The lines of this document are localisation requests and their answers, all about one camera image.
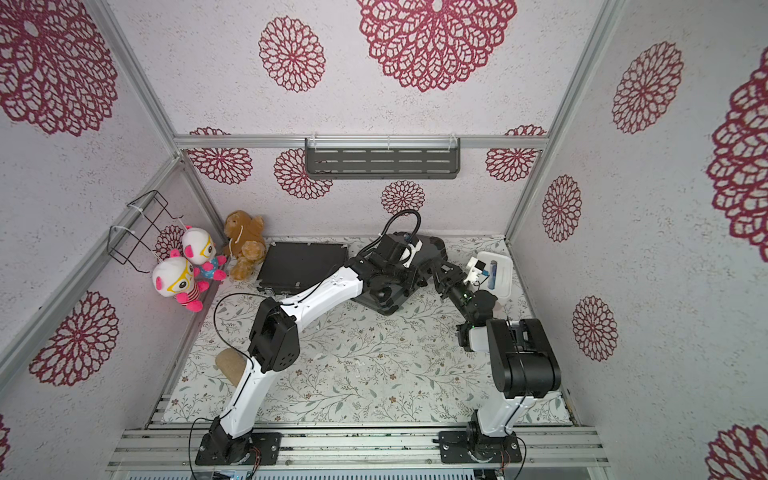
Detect grey poker case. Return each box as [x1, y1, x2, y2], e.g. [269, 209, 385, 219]
[358, 235, 448, 316]

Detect black poker case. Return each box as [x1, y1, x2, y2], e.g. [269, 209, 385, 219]
[257, 242, 349, 294]

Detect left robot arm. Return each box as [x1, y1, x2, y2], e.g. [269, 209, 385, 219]
[195, 233, 448, 465]

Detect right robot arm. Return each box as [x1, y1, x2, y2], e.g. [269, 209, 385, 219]
[431, 260, 561, 464]

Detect white tissue box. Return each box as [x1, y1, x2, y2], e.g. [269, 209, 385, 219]
[464, 251, 514, 302]

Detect floral table mat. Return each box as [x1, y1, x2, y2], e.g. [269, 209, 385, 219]
[156, 279, 496, 424]

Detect brown teddy bear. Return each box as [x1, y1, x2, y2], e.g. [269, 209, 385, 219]
[224, 210, 267, 281]

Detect upper pink white plush doll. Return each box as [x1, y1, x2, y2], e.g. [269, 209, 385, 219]
[181, 226, 227, 281]

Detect pink white plush doll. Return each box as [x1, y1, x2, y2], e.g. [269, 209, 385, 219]
[151, 256, 210, 313]
[181, 226, 227, 281]

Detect lower pink white plush doll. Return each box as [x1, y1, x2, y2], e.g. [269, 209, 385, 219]
[151, 256, 210, 313]

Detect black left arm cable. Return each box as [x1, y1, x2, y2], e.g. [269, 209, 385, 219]
[187, 208, 422, 466]

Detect grey metal wall shelf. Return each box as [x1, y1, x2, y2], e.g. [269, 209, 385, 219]
[304, 137, 461, 180]

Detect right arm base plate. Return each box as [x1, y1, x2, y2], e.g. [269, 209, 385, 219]
[434, 430, 524, 464]

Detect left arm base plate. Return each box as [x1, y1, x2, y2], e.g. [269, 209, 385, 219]
[194, 432, 282, 467]

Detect black wire wall basket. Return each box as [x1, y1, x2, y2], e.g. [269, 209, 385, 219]
[106, 189, 183, 274]

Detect aluminium mounting rail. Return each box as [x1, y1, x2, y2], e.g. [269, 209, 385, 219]
[105, 424, 610, 472]

